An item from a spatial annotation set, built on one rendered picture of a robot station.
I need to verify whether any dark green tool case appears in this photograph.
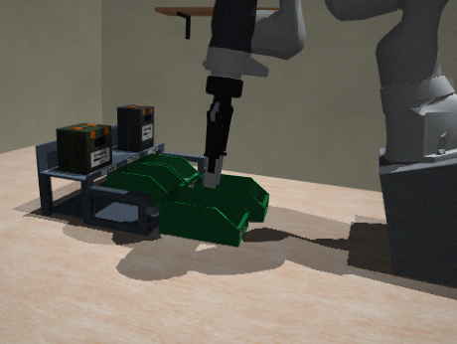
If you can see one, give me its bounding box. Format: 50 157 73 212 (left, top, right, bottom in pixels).
57 123 112 175

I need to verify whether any green bin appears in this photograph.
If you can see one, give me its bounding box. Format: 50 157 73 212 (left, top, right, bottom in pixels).
159 186 248 247
107 162 183 207
194 173 269 223
134 154 198 187

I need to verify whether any black storage case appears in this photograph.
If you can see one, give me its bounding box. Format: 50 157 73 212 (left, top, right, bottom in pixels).
117 104 154 152

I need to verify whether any dark grey metal shelf rack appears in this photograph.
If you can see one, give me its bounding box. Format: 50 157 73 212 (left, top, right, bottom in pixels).
36 124 207 236

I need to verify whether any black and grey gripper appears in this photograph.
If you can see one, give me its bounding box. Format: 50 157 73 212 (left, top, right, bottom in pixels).
204 76 243 189

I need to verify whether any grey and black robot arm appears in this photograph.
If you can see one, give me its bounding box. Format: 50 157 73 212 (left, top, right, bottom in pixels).
203 0 457 163

